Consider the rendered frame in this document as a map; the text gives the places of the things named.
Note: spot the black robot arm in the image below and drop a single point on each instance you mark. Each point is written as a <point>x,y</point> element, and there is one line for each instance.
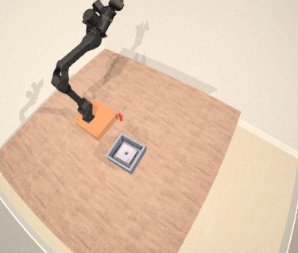
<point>95,31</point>

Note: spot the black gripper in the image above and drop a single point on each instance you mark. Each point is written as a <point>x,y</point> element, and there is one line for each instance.
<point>112,6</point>

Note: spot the white square plate with hole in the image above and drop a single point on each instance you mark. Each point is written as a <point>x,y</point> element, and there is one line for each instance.
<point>126,154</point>

